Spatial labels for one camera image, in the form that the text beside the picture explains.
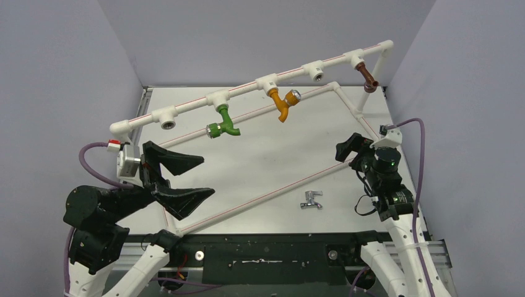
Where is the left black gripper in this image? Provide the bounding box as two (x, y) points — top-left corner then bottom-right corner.
(107, 140), (216, 220)

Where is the chrome metal faucet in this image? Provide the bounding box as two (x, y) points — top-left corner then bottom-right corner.
(300, 191), (323, 210)

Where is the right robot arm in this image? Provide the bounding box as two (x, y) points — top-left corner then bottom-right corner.
(335, 132), (450, 296)

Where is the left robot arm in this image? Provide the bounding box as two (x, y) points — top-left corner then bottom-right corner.
(63, 141), (214, 296)

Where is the brown plastic faucet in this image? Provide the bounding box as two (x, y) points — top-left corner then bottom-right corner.
(355, 62), (379, 93)

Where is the green plastic faucet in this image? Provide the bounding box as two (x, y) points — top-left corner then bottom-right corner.
(206, 105), (241, 139)

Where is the orange plastic faucet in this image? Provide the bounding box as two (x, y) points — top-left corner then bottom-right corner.
(267, 88), (302, 123)

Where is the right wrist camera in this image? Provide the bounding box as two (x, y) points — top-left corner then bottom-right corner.
(370, 125), (402, 149)

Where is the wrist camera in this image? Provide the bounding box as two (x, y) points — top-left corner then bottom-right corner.
(370, 125), (402, 149)
(107, 139), (141, 178)

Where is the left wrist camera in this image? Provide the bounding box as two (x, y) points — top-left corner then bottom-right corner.
(107, 139), (141, 178)

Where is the white PVC pipe frame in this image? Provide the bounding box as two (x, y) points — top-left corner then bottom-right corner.
(109, 40), (394, 238)

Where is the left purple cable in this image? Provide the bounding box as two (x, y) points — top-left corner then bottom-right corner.
(63, 142), (134, 296)

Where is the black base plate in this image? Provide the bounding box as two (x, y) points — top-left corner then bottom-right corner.
(123, 231), (432, 288)

